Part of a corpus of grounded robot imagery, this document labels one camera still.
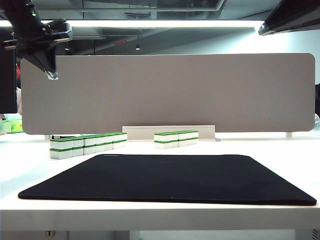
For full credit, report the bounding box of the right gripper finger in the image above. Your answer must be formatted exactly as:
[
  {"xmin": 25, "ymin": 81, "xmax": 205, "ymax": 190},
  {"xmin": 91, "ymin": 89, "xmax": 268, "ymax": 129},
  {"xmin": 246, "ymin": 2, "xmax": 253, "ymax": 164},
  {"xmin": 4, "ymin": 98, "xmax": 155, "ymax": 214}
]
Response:
[
  {"xmin": 264, "ymin": 0, "xmax": 320, "ymax": 27},
  {"xmin": 258, "ymin": 21, "xmax": 320, "ymax": 36}
]

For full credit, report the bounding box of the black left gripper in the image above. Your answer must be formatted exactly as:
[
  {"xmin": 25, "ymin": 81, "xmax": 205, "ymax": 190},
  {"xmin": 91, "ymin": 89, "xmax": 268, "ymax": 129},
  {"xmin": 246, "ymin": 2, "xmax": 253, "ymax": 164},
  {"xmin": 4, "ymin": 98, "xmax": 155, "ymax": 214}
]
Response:
[{"xmin": 2, "ymin": 24, "xmax": 70, "ymax": 80}]

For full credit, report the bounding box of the black monitor panel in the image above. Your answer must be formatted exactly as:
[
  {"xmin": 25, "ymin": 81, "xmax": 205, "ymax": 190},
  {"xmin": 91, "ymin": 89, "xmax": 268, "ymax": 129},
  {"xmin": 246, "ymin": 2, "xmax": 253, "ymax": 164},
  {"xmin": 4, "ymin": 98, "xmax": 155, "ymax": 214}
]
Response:
[{"xmin": 0, "ymin": 47, "xmax": 18, "ymax": 115}]

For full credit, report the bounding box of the bright green box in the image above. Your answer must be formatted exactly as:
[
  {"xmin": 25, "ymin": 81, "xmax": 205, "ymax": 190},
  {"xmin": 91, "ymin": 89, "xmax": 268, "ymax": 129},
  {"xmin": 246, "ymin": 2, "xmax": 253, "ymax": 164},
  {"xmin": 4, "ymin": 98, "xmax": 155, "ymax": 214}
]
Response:
[{"xmin": 11, "ymin": 118, "xmax": 24, "ymax": 133}]

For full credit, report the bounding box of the pale green white box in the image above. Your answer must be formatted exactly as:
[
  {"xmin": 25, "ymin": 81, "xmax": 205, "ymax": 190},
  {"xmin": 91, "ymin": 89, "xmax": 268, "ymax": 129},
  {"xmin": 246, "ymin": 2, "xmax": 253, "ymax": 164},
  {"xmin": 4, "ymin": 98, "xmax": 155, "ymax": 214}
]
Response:
[{"xmin": 0, "ymin": 120, "xmax": 13, "ymax": 133}]

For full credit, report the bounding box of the long white light strip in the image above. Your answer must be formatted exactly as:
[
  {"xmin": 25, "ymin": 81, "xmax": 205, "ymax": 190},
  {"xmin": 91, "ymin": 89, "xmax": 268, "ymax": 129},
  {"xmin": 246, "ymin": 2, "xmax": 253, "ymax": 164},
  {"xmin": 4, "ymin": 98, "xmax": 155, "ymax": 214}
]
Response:
[{"xmin": 0, "ymin": 19, "xmax": 262, "ymax": 29}]

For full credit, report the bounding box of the grey desk partition panel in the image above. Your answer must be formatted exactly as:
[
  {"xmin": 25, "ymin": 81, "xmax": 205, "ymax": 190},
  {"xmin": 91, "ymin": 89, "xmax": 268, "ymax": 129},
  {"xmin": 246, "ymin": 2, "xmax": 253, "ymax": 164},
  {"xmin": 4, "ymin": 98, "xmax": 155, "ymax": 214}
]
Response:
[{"xmin": 19, "ymin": 52, "xmax": 316, "ymax": 136}]

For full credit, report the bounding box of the black mouse mat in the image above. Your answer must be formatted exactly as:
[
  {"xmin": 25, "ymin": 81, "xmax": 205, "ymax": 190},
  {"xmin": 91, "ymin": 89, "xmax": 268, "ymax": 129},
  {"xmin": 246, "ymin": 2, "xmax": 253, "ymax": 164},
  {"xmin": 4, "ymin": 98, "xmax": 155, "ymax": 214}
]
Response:
[{"xmin": 17, "ymin": 153, "xmax": 318, "ymax": 207}]

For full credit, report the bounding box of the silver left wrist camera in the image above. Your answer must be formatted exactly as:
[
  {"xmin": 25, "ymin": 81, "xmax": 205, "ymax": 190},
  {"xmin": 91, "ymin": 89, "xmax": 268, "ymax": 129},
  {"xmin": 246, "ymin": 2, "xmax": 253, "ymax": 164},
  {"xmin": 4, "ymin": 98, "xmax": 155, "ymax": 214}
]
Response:
[{"xmin": 42, "ymin": 20, "xmax": 73, "ymax": 38}]

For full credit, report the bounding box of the white cable tray lid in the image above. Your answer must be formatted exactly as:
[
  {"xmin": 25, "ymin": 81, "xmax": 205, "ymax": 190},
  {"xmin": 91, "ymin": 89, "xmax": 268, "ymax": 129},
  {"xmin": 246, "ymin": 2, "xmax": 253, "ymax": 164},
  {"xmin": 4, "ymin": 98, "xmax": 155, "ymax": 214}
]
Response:
[{"xmin": 121, "ymin": 125, "xmax": 216, "ymax": 142}]

